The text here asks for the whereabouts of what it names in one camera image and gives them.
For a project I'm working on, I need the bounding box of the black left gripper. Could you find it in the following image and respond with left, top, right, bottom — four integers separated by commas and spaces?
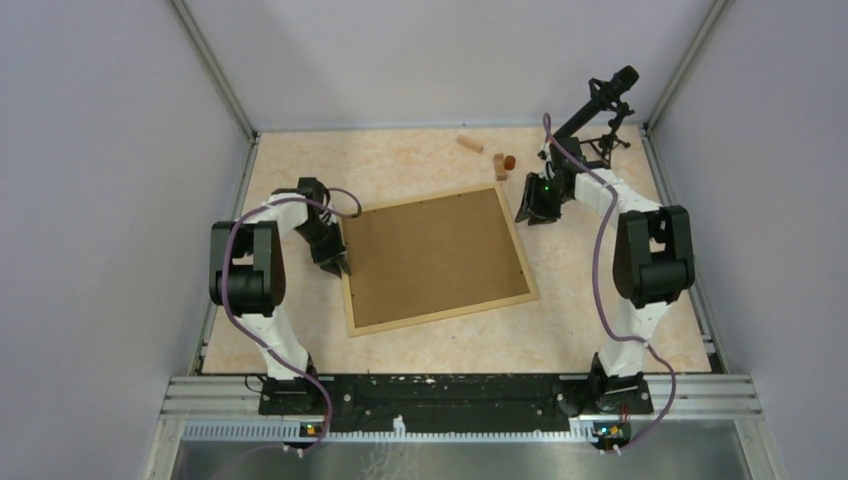
295, 219, 351, 278

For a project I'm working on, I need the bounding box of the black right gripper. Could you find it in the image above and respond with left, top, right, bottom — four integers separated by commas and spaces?
514, 173, 569, 227

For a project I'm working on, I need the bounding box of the light wooden picture frame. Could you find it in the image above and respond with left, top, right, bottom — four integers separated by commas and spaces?
337, 183, 540, 338

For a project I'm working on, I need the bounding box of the brown cardboard backing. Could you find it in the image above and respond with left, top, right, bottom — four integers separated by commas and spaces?
342, 188, 533, 329

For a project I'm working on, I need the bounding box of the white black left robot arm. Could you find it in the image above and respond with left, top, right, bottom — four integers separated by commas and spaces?
209, 177, 350, 417

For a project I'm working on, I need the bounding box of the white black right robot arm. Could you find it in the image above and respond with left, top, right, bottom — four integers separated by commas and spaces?
515, 138, 695, 415

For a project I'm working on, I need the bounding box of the upright wooden block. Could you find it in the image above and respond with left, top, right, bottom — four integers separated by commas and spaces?
493, 153, 508, 182

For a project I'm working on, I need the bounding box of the flat wooden block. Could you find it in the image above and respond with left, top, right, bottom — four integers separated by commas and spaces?
456, 135, 484, 154

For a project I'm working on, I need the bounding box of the black microphone tripod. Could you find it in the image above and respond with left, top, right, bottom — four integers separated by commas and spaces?
579, 102, 635, 168

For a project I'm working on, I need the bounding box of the black microphone orange tip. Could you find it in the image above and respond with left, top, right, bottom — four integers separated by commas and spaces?
553, 65, 640, 138

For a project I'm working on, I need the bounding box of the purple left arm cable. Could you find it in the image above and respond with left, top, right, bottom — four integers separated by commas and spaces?
219, 187, 364, 458

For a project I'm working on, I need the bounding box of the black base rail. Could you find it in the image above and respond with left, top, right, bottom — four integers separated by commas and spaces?
258, 374, 654, 434

